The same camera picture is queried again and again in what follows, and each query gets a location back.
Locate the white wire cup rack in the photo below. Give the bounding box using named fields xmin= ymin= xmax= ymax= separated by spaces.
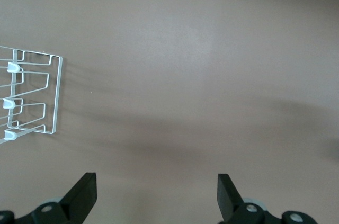
xmin=0 ymin=46 xmax=64 ymax=145

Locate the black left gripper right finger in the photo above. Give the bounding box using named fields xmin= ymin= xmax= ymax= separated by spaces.
xmin=217 ymin=173 xmax=317 ymax=224

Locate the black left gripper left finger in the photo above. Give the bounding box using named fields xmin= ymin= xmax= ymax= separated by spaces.
xmin=15 ymin=172 xmax=98 ymax=224

